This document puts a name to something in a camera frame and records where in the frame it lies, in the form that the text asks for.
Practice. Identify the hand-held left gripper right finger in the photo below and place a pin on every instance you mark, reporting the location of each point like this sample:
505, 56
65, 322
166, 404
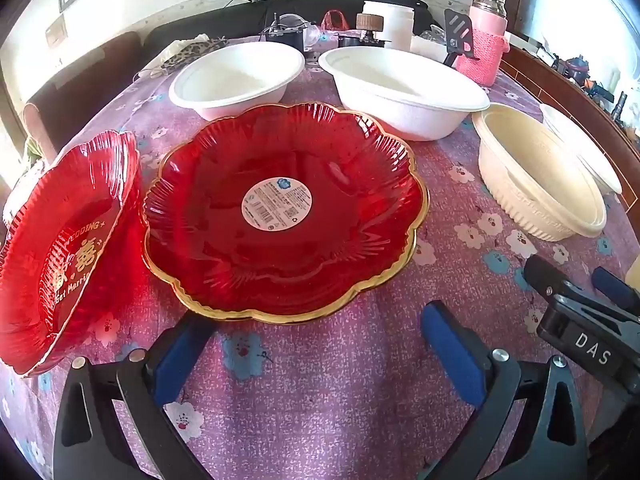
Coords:
450, 355

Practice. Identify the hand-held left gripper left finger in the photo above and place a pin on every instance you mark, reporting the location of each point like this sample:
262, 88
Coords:
182, 355

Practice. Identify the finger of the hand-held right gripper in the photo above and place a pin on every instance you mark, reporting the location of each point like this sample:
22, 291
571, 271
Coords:
615, 287
547, 275

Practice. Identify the cream ribbed bowl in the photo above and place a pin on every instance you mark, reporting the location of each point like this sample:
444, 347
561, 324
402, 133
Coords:
530, 195
595, 165

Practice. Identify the red plate with round label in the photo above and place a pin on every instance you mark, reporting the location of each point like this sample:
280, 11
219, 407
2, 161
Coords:
225, 240

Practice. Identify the red plate with gold lettering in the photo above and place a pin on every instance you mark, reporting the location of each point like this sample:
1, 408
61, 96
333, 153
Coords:
30, 310

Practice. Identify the white paper bowl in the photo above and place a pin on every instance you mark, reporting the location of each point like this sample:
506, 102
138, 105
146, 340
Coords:
235, 80
400, 110

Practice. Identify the purple floral tablecloth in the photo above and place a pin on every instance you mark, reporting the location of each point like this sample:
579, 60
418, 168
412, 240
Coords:
350, 400

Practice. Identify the brick pattern wooden ledge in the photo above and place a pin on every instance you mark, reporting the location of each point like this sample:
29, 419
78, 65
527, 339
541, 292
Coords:
550, 90

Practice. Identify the pile of gadgets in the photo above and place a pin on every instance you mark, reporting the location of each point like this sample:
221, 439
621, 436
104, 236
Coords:
585, 75

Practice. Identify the pink bottle with knitted sleeve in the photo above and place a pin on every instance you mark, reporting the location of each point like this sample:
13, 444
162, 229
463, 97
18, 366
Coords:
482, 55

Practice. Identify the black phone stand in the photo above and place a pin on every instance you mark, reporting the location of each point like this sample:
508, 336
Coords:
459, 30

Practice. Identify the bright window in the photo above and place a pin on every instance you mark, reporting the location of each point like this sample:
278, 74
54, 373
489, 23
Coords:
575, 5

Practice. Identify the brown armchair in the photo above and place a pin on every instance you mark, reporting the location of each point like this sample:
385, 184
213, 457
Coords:
85, 90

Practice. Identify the white plastic jar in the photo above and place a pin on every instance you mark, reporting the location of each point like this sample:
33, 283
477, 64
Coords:
395, 25

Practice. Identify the dark cylinder with wooden knob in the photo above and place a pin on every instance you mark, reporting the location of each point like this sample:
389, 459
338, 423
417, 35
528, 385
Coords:
369, 22

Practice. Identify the red plastic bag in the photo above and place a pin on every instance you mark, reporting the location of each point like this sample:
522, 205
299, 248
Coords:
334, 22

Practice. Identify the black sofa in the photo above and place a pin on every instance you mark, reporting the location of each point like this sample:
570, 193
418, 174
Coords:
200, 22

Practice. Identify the black pump with clear dome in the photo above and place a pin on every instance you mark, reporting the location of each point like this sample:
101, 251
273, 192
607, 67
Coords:
282, 35

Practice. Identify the small wall plaque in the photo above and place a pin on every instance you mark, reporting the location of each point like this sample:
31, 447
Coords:
56, 31

